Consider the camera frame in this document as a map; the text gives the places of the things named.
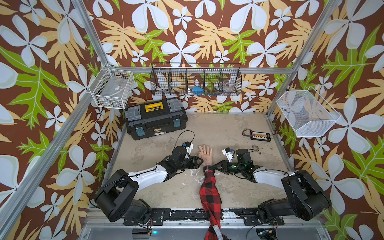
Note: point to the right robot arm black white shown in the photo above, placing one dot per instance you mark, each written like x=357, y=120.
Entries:
x=304, y=199

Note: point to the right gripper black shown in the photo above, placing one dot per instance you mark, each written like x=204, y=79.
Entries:
x=224, y=168

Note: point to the white wire basket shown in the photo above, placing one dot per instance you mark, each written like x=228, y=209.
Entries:
x=111, y=88
x=308, y=112

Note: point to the white wire basket right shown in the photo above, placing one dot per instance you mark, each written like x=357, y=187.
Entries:
x=308, y=112

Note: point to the black toolbox with yellow label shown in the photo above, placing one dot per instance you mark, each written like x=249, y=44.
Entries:
x=156, y=118

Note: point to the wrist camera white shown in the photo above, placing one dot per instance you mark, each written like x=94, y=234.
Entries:
x=229, y=153
x=188, y=146

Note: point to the black wrist watch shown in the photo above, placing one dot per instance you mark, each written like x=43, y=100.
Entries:
x=209, y=168

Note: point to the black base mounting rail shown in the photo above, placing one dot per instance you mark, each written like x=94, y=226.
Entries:
x=247, y=216

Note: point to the blue item in black basket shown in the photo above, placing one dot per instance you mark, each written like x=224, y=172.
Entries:
x=198, y=91

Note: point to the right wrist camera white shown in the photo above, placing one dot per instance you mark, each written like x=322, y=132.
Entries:
x=229, y=153

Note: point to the black power strip with cable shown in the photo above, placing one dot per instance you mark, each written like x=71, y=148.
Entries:
x=257, y=136

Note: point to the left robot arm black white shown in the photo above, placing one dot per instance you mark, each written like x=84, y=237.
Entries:
x=116, y=199

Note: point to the forearm in red plaid sleeve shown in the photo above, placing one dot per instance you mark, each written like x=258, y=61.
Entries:
x=211, y=203

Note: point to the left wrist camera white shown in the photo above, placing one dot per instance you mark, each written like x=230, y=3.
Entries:
x=188, y=146

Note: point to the white wire basket left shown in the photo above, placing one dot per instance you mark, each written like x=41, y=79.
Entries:
x=111, y=88

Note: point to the person's bare hand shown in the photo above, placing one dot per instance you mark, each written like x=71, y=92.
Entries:
x=205, y=153

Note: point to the black wire basket rear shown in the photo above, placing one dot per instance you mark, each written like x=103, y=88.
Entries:
x=217, y=79

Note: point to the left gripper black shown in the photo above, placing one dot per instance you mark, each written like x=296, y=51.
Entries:
x=193, y=160

